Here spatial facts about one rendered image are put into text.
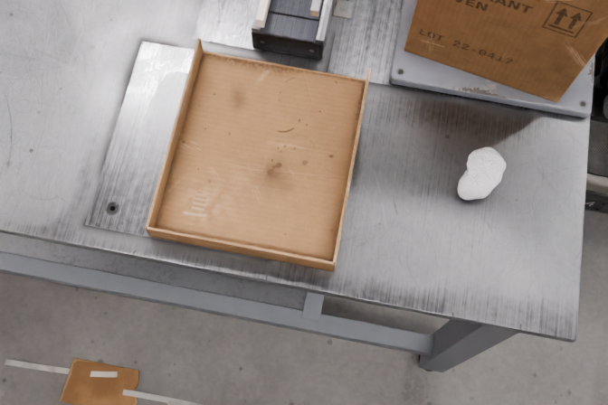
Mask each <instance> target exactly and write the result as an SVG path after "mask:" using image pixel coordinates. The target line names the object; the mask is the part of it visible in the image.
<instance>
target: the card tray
mask: <svg viewBox="0 0 608 405"><path fill-rule="evenodd" d="M370 72H371V69H370V68H368V72H367V76H366V80H363V79H359V78H353V77H348V76H343V75H337V74H333V73H327V72H322V71H313V70H307V69H302V68H297V67H291V66H287V65H281V64H277V63H271V62H266V61H256V60H251V59H246V58H241V57H235V56H231V55H225V54H221V53H215V52H206V51H203V46H202V43H201V39H200V38H198V40H197V43H196V46H195V52H194V55H193V59H192V62H191V65H190V69H189V72H188V75H187V79H186V82H185V87H184V91H183V94H182V98H181V101H180V104H179V108H178V111H177V114H176V120H175V124H174V126H173V130H172V133H171V137H170V140H169V143H168V147H167V150H166V155H165V159H164V163H163V165H162V169H161V172H160V176H159V178H158V182H157V188H156V191H155V194H154V198H153V202H152V204H151V208H150V211H149V215H148V217H147V224H146V227H145V229H146V231H147V233H148V234H149V236H150V237H154V238H159V239H163V240H172V241H177V242H182V243H186V244H192V245H196V246H201V247H206V248H210V249H216V250H224V251H229V252H233V253H239V254H243V255H248V256H253V257H258V258H263V259H271V260H276V261H281V262H286V263H290V264H295V265H300V266H305V267H310V268H318V269H324V270H328V271H333V272H334V270H335V266H336V262H337V253H338V247H339V242H340V237H341V231H342V227H343V221H344V217H345V211H346V207H347V197H348V192H349V187H350V182H351V177H352V172H353V167H354V162H355V157H356V148H357V142H358V138H359V132H360V128H361V122H362V117H363V112H364V106H365V102H366V93H367V87H368V82H369V77H370Z"/></svg>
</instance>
